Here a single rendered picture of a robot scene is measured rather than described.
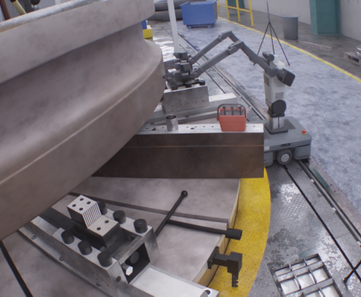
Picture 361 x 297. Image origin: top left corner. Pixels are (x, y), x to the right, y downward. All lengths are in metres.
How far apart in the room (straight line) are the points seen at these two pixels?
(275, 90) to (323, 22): 8.17
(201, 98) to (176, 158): 1.01
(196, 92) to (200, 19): 8.53
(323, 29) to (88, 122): 9.91
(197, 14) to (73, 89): 10.09
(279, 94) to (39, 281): 2.50
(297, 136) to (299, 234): 1.10
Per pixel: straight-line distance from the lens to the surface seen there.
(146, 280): 1.66
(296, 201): 2.78
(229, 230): 2.00
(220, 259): 1.92
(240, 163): 2.43
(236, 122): 2.28
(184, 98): 3.28
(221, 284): 2.17
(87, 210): 1.56
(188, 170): 2.51
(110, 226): 1.55
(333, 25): 11.28
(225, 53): 2.64
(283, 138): 3.14
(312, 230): 2.53
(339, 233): 2.54
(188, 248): 1.99
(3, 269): 2.31
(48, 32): 1.51
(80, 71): 1.83
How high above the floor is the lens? 1.74
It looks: 30 degrees down
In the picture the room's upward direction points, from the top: 8 degrees counter-clockwise
